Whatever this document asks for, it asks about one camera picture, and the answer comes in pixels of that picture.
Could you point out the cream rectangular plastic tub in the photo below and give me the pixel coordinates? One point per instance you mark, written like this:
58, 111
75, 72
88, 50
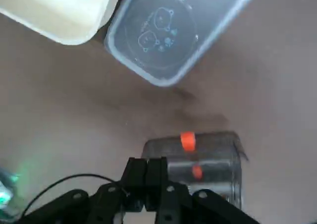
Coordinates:
54, 11

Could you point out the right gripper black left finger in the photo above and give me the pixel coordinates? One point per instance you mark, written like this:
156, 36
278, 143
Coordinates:
135, 184

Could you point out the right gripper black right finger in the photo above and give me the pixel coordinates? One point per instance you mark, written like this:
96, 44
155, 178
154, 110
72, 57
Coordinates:
158, 184

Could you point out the clear plastic container lid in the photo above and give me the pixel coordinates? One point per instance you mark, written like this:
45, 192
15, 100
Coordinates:
173, 35

